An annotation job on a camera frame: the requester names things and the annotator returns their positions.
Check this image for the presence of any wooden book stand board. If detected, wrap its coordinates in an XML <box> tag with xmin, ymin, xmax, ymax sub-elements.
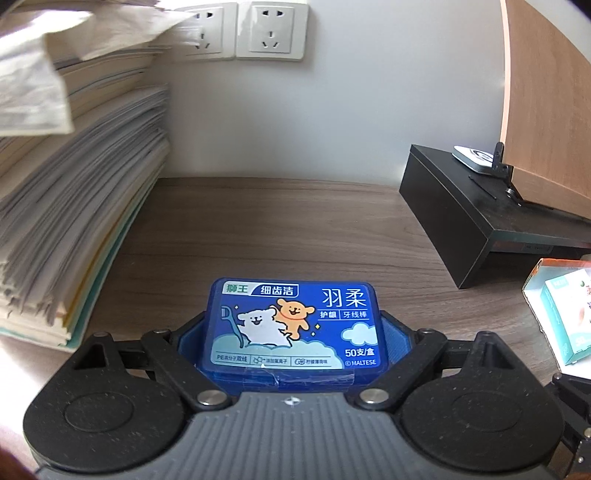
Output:
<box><xmin>499</xmin><ymin>0</ymin><xmax>591</xmax><ymax>220</ymax></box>

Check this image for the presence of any blue dental floss box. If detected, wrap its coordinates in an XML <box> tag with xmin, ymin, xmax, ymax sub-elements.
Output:
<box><xmin>202</xmin><ymin>277</ymin><xmax>389</xmax><ymax>388</ymax></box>

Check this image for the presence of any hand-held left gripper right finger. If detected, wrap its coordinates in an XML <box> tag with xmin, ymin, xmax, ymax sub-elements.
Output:
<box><xmin>353</xmin><ymin>311</ymin><xmax>536</xmax><ymax>411</ymax></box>

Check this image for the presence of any black monitor riser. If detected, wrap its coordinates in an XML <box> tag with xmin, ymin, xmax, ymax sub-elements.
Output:
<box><xmin>399</xmin><ymin>144</ymin><xmax>591</xmax><ymax>290</ymax></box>

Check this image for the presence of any white wall socket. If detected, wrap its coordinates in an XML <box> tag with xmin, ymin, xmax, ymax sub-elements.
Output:
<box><xmin>178</xmin><ymin>2</ymin><xmax>238</xmax><ymax>58</ymax></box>
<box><xmin>236</xmin><ymin>0</ymin><xmax>309</xmax><ymax>62</ymax></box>

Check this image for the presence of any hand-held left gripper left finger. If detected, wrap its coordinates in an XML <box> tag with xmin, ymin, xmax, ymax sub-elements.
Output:
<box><xmin>55</xmin><ymin>311</ymin><xmax>232</xmax><ymax>411</ymax></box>

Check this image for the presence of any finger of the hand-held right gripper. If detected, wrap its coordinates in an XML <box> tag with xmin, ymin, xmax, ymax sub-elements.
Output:
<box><xmin>551</xmin><ymin>374</ymin><xmax>591</xmax><ymax>424</ymax></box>

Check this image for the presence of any white cardboard box orange rim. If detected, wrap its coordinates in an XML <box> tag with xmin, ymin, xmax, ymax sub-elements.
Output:
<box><xmin>522</xmin><ymin>258</ymin><xmax>591</xmax><ymax>370</ymax></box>

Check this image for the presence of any black stand clip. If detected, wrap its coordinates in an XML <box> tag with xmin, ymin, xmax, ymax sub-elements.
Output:
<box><xmin>490</xmin><ymin>142</ymin><xmax>514</xmax><ymax>195</ymax></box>

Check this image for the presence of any stack of books and papers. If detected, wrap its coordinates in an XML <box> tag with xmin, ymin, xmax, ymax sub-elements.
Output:
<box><xmin>0</xmin><ymin>0</ymin><xmax>195</xmax><ymax>354</ymax></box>

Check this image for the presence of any green bandage box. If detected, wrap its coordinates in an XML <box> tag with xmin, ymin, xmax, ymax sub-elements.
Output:
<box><xmin>542</xmin><ymin>268</ymin><xmax>591</xmax><ymax>366</ymax></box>

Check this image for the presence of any small white flat gadget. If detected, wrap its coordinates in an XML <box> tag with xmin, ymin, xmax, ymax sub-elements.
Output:
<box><xmin>451</xmin><ymin>145</ymin><xmax>496</xmax><ymax>175</ymax></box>

